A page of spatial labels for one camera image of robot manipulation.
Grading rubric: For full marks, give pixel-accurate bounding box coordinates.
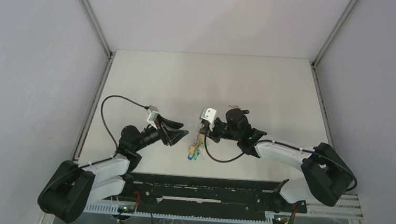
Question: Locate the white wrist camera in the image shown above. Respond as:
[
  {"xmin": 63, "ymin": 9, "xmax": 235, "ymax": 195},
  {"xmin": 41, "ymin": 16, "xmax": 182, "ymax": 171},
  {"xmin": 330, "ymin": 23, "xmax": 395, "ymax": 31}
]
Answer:
[
  {"xmin": 146, "ymin": 106, "xmax": 159, "ymax": 129},
  {"xmin": 200, "ymin": 107, "xmax": 217, "ymax": 131}
]

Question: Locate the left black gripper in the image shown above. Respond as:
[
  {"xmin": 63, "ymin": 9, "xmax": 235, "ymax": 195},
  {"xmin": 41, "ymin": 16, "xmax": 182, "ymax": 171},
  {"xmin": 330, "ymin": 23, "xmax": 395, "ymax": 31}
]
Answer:
[{"xmin": 133, "ymin": 113, "xmax": 189, "ymax": 156}]

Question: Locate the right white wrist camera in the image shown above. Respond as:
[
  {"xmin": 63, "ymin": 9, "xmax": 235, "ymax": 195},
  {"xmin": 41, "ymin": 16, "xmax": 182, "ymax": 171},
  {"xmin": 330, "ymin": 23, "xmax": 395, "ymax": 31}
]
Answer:
[{"xmin": 200, "ymin": 107, "xmax": 217, "ymax": 131}]

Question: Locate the large keyring with yellow handle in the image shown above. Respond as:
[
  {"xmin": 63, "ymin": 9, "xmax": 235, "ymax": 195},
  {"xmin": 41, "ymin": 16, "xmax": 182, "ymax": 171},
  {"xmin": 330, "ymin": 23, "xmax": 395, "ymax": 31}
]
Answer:
[{"xmin": 189, "ymin": 123, "xmax": 205, "ymax": 151}]

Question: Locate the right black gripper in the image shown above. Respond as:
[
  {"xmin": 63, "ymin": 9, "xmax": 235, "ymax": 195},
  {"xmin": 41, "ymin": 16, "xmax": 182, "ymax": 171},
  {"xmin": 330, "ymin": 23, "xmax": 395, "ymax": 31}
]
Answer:
[{"xmin": 200, "ymin": 117, "xmax": 242, "ymax": 145}]

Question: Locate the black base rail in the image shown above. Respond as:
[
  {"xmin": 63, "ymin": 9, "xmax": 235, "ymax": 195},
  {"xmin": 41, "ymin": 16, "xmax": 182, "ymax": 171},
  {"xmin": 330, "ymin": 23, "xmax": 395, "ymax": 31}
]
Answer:
[{"xmin": 106, "ymin": 172, "xmax": 307, "ymax": 214}]

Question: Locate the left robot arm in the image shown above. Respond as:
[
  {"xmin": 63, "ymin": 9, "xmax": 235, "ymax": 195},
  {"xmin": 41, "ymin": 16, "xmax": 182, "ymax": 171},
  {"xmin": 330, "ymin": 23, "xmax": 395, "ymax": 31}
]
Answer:
[{"xmin": 37, "ymin": 115, "xmax": 189, "ymax": 223}]

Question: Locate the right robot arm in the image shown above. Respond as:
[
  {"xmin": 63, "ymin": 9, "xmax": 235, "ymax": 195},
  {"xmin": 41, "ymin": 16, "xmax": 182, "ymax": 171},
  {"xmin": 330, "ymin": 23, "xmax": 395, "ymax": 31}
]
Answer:
[{"xmin": 199, "ymin": 107, "xmax": 358, "ymax": 211}]

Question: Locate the yellow key tag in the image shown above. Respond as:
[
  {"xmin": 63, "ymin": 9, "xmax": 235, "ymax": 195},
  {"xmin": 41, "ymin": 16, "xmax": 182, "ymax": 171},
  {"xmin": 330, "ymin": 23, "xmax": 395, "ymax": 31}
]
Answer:
[{"xmin": 188, "ymin": 145, "xmax": 198, "ymax": 154}]

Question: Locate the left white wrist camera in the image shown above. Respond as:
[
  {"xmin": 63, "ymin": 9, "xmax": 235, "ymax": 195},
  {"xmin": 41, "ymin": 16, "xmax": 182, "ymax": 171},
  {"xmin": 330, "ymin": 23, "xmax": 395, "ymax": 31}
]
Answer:
[{"xmin": 146, "ymin": 106, "xmax": 159, "ymax": 129}]

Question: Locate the white slotted cable duct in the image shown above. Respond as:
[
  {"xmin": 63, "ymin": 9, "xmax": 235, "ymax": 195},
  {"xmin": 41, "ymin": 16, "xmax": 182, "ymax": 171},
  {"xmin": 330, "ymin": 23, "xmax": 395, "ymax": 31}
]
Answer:
[{"xmin": 84, "ymin": 202, "xmax": 275, "ymax": 224}]

